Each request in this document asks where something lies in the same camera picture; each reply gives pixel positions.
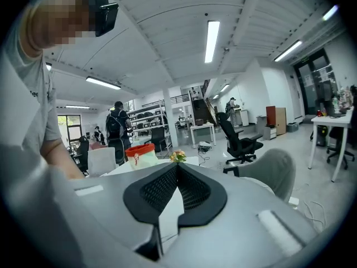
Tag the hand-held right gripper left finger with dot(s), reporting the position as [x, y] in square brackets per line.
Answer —
[106, 194]

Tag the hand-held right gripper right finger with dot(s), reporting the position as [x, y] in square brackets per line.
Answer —
[245, 211]

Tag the person's left forearm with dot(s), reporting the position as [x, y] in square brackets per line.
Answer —
[60, 155]

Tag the white plastic chair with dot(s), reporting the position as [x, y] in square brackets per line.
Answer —
[101, 160]

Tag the grey upholstered chair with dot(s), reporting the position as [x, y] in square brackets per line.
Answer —
[267, 172]

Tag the red-rimmed fabric storage bag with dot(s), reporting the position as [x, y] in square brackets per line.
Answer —
[140, 158]

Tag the black office chair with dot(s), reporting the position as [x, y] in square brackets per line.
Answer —
[157, 138]
[237, 141]
[340, 144]

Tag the white floor device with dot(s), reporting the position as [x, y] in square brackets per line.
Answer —
[205, 146]

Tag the small white drawer cabinet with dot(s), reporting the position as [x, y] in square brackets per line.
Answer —
[269, 133]

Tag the potted orange flowers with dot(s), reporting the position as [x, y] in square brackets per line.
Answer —
[178, 155]

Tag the metal storage shelving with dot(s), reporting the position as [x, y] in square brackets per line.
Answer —
[150, 119]

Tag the ceiling strip light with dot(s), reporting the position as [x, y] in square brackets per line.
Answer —
[103, 82]
[330, 12]
[288, 50]
[212, 41]
[224, 87]
[48, 66]
[77, 107]

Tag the white counter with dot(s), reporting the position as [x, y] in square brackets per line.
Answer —
[243, 117]

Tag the small white table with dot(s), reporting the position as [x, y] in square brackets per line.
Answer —
[203, 126]

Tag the grey bin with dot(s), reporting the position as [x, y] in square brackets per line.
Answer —
[292, 127]

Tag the wooden cabinet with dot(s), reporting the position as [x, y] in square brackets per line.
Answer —
[279, 120]

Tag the white column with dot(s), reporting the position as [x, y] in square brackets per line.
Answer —
[170, 116]

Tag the dark staircase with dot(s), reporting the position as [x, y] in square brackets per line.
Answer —
[202, 109]

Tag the black balcony railing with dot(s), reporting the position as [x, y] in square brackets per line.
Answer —
[180, 98]

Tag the white office desk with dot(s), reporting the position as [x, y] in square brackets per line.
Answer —
[332, 120]

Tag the person's grey t-shirt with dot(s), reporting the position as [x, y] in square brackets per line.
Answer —
[30, 93]

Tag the dark double door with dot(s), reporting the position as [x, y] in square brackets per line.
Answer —
[315, 82]

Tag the person's head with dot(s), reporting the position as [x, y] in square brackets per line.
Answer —
[55, 18]

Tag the black head-mounted camera rig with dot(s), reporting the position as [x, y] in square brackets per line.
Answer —
[104, 13]

